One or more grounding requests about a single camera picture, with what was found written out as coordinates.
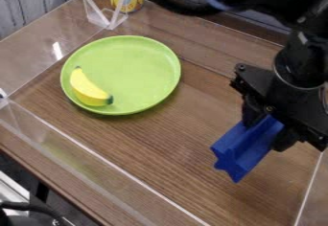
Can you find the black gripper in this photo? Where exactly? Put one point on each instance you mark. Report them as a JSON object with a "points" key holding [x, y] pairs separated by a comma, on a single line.
{"points": [[294, 107]]}

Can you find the blue cross-shaped block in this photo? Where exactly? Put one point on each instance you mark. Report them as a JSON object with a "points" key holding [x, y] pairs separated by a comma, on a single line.
{"points": [[243, 146]]}

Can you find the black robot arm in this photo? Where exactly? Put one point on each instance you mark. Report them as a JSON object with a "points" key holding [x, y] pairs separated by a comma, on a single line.
{"points": [[300, 63]]}

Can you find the green plastic plate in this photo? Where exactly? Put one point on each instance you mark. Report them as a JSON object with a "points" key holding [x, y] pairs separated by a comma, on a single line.
{"points": [[132, 67]]}

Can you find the yellow toy banana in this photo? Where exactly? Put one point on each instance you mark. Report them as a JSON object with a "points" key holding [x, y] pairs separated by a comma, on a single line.
{"points": [[87, 91]]}

